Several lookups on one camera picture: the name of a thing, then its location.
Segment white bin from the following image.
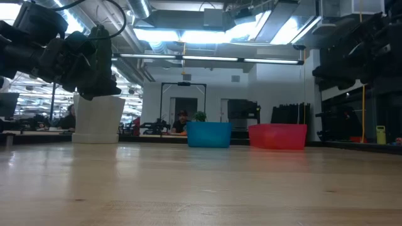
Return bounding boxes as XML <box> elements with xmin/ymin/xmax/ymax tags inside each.
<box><xmin>71</xmin><ymin>95</ymin><xmax>126</xmax><ymax>144</ymax></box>

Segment red plastic bin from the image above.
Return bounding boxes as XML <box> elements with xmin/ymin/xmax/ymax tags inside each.
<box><xmin>247</xmin><ymin>123</ymin><xmax>308</xmax><ymax>151</ymax></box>

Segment yellow-green jug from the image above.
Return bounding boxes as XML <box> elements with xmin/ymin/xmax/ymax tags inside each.
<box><xmin>376</xmin><ymin>125</ymin><xmax>386</xmax><ymax>144</ymax></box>

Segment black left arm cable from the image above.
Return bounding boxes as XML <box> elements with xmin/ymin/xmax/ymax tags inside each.
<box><xmin>52</xmin><ymin>0</ymin><xmax>127</xmax><ymax>41</ymax></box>

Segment long ceiling light bar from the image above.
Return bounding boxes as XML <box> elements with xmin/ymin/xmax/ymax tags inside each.
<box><xmin>112</xmin><ymin>52</ymin><xmax>305</xmax><ymax>66</ymax></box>

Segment green cactus plant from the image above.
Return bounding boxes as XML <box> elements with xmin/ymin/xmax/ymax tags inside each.
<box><xmin>89</xmin><ymin>24</ymin><xmax>114</xmax><ymax>95</ymax></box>

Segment silver ventilation duct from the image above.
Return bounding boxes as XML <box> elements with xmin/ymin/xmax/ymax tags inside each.
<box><xmin>127</xmin><ymin>0</ymin><xmax>151</xmax><ymax>19</ymax></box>

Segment black cabinet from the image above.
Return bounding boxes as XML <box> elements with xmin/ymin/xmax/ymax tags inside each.
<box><xmin>227</xmin><ymin>99</ymin><xmax>261</xmax><ymax>125</ymax></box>

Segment person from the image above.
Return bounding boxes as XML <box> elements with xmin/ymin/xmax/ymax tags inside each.
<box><xmin>56</xmin><ymin>104</ymin><xmax>76</xmax><ymax>130</ymax></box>
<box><xmin>171</xmin><ymin>109</ymin><xmax>191</xmax><ymax>134</ymax></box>

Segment black gantry frame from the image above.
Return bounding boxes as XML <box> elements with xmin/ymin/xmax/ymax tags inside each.
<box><xmin>160</xmin><ymin>82</ymin><xmax>207</xmax><ymax>122</ymax></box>

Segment dark monitor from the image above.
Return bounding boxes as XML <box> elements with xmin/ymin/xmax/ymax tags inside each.
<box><xmin>0</xmin><ymin>92</ymin><xmax>19</xmax><ymax>119</ymax></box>

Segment blue plastic bin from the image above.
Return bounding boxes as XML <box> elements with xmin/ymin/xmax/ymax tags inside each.
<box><xmin>186</xmin><ymin>121</ymin><xmax>232</xmax><ymax>148</ymax></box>

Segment grey ceiling unit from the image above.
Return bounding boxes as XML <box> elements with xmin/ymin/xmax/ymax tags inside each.
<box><xmin>203</xmin><ymin>8</ymin><xmax>224</xmax><ymax>28</ymax></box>

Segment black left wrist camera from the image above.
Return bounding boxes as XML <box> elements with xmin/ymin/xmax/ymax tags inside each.
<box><xmin>64</xmin><ymin>30</ymin><xmax>97</xmax><ymax>57</ymax></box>

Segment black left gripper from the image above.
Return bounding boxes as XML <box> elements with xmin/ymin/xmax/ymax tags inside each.
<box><xmin>31</xmin><ymin>39</ymin><xmax>122</xmax><ymax>102</ymax></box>

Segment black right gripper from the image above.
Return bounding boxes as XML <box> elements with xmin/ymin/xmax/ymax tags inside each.
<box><xmin>312</xmin><ymin>18</ymin><xmax>389</xmax><ymax>92</ymax></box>

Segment black upright panels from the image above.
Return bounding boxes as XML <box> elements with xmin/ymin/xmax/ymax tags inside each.
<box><xmin>271</xmin><ymin>102</ymin><xmax>312</xmax><ymax>125</ymax></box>

